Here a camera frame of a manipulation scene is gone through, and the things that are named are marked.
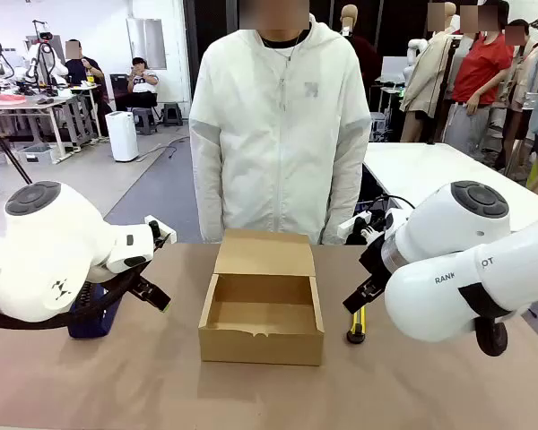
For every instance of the navy zippered pencil case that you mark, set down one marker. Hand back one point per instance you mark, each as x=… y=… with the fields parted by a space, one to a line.
x=94 y=324

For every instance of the black tripod leg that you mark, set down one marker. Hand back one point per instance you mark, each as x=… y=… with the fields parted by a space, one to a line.
x=6 y=148

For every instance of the person in white jacket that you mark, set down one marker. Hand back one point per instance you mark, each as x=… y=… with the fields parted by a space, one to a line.
x=278 y=134

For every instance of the white dehumidifier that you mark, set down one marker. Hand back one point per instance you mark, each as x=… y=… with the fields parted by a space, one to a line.
x=122 y=136

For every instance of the yellow black utility knife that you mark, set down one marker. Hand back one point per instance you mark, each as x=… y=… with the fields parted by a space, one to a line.
x=356 y=329

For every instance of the man in dark shirt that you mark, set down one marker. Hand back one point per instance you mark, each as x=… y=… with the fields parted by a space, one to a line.
x=83 y=74

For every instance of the brown-headed mannequin in dark clothes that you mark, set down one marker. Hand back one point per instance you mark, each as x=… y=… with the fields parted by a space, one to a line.
x=352 y=22

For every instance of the mannequin in beige coat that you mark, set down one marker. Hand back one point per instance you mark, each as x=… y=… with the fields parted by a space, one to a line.
x=426 y=76

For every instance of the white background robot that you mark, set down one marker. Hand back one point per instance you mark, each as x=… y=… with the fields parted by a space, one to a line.
x=45 y=54

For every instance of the grey storage bin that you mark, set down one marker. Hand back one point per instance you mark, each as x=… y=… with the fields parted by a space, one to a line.
x=36 y=154

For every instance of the white-sleeved right forearm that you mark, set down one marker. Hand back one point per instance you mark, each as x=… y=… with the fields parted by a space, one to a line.
x=206 y=197

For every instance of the white-sleeved left forearm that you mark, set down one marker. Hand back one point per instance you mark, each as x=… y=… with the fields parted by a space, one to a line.
x=347 y=192

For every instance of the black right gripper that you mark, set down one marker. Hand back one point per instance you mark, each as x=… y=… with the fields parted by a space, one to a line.
x=375 y=262

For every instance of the metal wall panel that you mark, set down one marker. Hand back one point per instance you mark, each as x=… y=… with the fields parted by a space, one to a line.
x=145 y=42

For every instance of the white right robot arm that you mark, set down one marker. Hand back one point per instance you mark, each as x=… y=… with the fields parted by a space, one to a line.
x=448 y=233

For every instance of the small white robot arm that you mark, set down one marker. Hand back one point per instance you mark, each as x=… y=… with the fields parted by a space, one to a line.
x=414 y=49

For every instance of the grey workbench table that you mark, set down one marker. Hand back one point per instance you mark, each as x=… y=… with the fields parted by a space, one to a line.
x=22 y=109

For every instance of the brown cardboard box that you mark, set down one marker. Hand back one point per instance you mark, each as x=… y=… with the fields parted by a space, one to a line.
x=260 y=345

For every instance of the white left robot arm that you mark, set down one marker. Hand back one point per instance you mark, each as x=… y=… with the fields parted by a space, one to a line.
x=40 y=251

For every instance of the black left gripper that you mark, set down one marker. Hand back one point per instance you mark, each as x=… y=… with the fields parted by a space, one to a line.
x=137 y=280

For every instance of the seated person in white shirt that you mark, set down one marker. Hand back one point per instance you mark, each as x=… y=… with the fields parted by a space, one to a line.
x=141 y=83

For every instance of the dark-haired mannequin in beige clothes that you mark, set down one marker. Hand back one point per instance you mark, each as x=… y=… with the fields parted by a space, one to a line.
x=520 y=80

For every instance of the grey plastic stool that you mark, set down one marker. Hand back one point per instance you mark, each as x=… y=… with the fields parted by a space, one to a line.
x=172 y=114
x=145 y=121

